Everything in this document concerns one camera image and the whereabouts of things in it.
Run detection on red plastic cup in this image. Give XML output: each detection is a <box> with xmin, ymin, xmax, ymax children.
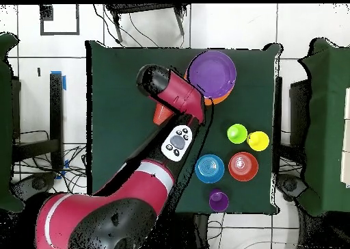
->
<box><xmin>152</xmin><ymin>102</ymin><xmax>175</xmax><ymax>126</ymax></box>

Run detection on large yellow plastic bowl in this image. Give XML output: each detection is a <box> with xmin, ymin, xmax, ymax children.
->
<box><xmin>183</xmin><ymin>68</ymin><xmax>235</xmax><ymax>107</ymax></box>

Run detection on purple plastic bowl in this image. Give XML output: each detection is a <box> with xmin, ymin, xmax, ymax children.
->
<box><xmin>187</xmin><ymin>49</ymin><xmax>238</xmax><ymax>100</ymax></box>

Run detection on light blue plastic bowl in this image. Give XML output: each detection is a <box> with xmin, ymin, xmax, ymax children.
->
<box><xmin>194</xmin><ymin>153</ymin><xmax>226</xmax><ymax>185</ymax></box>

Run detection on dark green tablecloth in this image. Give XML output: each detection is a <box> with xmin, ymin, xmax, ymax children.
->
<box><xmin>85</xmin><ymin>40</ymin><xmax>282</xmax><ymax>215</ymax></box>

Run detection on green plastic cup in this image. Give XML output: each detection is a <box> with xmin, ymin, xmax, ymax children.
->
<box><xmin>226</xmin><ymin>123</ymin><xmax>249</xmax><ymax>145</ymax></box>

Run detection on orange-red plastic bowl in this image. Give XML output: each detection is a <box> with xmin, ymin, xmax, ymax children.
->
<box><xmin>228</xmin><ymin>151</ymin><xmax>260</xmax><ymax>183</ymax></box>

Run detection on purple plastic cup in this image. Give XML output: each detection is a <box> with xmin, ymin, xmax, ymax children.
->
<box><xmin>208</xmin><ymin>188</ymin><xmax>230</xmax><ymax>213</ymax></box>

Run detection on yellow plastic cup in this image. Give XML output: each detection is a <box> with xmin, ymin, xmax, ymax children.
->
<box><xmin>246</xmin><ymin>130</ymin><xmax>271</xmax><ymax>153</ymax></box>

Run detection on blue tape strip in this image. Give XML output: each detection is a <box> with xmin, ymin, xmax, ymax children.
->
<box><xmin>51</xmin><ymin>70</ymin><xmax>67</xmax><ymax>92</ymax></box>

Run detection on black chair base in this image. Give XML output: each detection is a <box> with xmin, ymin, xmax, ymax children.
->
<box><xmin>275</xmin><ymin>173</ymin><xmax>308</xmax><ymax>202</ymax></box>
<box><xmin>10</xmin><ymin>172</ymin><xmax>58</xmax><ymax>200</ymax></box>

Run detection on black metal stool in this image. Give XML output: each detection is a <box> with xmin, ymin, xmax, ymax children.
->
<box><xmin>105</xmin><ymin>3</ymin><xmax>189</xmax><ymax>44</ymax></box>

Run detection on green cloth side table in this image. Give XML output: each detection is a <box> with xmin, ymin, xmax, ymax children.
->
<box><xmin>0</xmin><ymin>32</ymin><xmax>27</xmax><ymax>213</ymax></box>
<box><xmin>299</xmin><ymin>38</ymin><xmax>350</xmax><ymax>217</ymax></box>

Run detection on white boxes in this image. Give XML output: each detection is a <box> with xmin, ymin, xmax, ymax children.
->
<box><xmin>340</xmin><ymin>87</ymin><xmax>350</xmax><ymax>188</ymax></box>

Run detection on tangle of floor cables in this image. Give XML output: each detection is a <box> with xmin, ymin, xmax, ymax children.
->
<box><xmin>12</xmin><ymin>129</ymin><xmax>88</xmax><ymax>195</ymax></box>

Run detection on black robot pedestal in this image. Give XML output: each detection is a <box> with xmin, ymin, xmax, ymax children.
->
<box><xmin>161</xmin><ymin>213</ymin><xmax>210</xmax><ymax>249</ymax></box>

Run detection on black table frame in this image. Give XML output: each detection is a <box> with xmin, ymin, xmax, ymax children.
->
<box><xmin>12</xmin><ymin>73</ymin><xmax>64</xmax><ymax>171</ymax></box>
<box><xmin>273</xmin><ymin>76</ymin><xmax>283</xmax><ymax>173</ymax></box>

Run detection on black square floor frame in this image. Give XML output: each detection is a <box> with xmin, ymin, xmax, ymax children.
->
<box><xmin>40</xmin><ymin>4</ymin><xmax>81</xmax><ymax>36</ymax></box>

